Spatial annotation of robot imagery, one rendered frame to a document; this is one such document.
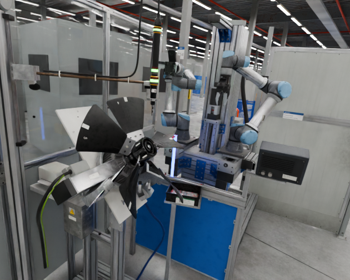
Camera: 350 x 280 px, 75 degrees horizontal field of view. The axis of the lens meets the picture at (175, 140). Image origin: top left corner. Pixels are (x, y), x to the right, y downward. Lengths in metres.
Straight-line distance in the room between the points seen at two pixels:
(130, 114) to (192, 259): 1.26
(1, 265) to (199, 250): 1.30
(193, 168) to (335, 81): 1.73
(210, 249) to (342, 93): 2.03
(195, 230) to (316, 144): 1.74
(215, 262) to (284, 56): 2.17
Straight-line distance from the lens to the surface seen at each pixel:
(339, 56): 2.92
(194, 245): 1.95
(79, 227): 1.52
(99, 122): 1.10
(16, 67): 1.34
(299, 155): 1.44
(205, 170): 2.03
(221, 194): 1.65
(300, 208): 3.22
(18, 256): 1.76
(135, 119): 1.32
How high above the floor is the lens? 1.59
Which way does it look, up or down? 16 degrees down
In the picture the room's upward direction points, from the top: 5 degrees clockwise
